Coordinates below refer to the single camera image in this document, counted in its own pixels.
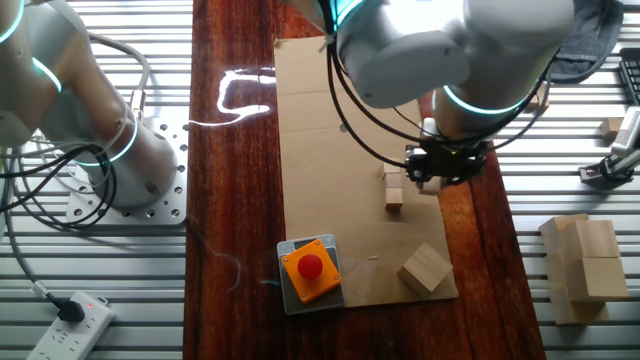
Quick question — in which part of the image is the large wooden cube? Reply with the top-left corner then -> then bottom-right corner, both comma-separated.
538,213 -> 590,254
397,241 -> 454,297
562,256 -> 630,303
569,218 -> 621,260

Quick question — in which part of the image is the black cable bundle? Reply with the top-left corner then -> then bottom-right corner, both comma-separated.
0,143 -> 119,232

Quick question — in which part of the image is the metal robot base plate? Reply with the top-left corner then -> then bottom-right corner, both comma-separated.
66,118 -> 190,226

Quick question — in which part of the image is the silver depth camera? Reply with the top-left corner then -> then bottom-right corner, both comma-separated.
610,105 -> 640,159

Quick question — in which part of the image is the brown cardboard sheet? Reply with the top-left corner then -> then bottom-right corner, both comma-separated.
273,37 -> 460,309

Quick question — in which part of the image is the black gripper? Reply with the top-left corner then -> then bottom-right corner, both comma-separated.
405,143 -> 489,186

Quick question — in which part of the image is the black power plug with cable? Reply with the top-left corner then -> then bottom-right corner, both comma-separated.
2,199 -> 87,324

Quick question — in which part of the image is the grey cable with metal connector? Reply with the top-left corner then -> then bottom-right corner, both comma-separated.
87,32 -> 152,122

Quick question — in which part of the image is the black keyboard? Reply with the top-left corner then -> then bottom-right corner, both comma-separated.
618,47 -> 640,107

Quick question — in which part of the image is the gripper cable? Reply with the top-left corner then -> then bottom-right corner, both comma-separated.
324,0 -> 559,157

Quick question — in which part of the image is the orange emergency stop button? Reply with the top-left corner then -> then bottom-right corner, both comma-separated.
279,238 -> 344,305

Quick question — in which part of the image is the medium wooden block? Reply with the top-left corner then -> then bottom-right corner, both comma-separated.
599,117 -> 625,140

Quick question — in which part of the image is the grey cloth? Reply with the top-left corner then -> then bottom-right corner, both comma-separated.
549,0 -> 626,85

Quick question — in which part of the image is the dark red wooden board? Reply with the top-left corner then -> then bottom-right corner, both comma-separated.
182,0 -> 547,360

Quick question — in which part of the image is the metal camera mount arm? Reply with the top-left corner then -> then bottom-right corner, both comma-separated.
578,149 -> 640,190

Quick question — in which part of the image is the white power strip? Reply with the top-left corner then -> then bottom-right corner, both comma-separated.
25,292 -> 116,360

